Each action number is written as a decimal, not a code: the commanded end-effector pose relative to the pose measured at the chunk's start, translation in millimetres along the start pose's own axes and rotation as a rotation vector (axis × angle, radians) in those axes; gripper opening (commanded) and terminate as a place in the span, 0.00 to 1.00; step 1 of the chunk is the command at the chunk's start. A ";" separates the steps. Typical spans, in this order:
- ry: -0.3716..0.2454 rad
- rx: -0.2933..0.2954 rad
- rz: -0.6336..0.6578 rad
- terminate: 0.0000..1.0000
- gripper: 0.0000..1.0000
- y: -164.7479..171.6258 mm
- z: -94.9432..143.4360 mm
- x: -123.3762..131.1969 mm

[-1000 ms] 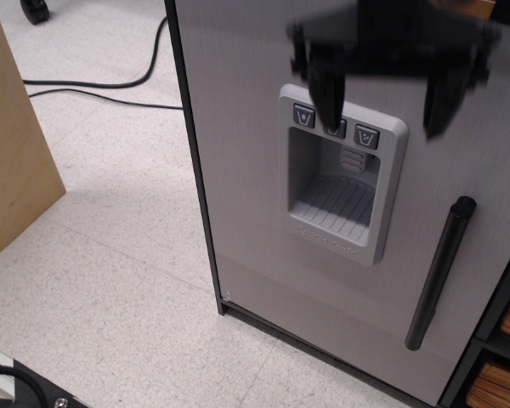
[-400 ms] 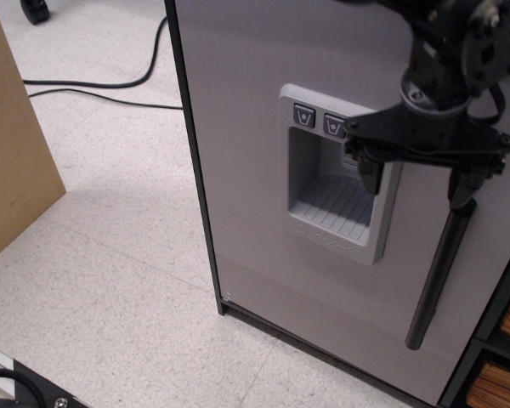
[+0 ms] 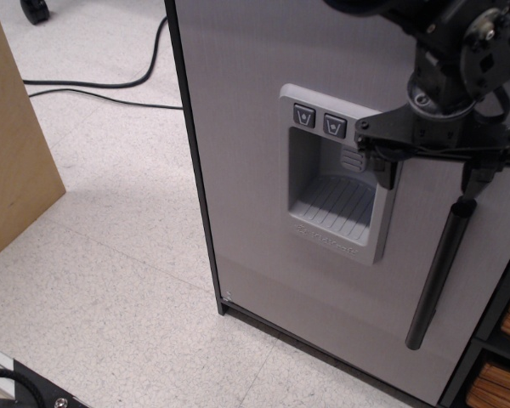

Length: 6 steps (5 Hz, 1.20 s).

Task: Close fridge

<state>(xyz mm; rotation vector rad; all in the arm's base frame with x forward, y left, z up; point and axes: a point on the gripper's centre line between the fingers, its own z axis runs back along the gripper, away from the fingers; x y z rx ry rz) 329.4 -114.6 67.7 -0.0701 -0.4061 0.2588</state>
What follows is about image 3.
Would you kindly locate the brown wooden board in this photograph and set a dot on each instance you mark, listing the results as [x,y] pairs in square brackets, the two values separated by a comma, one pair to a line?
[29,179]

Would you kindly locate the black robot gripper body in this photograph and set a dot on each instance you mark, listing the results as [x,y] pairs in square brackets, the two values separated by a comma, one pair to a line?
[396,136]

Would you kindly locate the black fridge door handle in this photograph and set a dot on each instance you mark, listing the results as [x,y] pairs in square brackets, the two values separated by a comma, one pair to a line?
[449,242]

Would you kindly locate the black caster wheel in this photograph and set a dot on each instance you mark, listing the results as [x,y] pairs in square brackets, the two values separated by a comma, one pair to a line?
[36,11]

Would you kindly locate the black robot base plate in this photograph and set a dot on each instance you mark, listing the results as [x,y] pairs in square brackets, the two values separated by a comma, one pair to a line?
[30,389]

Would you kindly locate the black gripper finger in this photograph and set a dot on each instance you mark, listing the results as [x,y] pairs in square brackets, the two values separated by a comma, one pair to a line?
[476,175]
[384,170]

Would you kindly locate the dark grey fridge cabinet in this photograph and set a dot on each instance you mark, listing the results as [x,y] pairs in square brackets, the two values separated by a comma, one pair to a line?
[489,340]

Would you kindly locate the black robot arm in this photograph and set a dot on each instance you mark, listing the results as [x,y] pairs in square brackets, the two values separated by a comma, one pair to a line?
[457,105]

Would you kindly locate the grey water dispenser panel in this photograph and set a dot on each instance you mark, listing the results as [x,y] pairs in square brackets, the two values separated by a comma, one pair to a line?
[329,194]

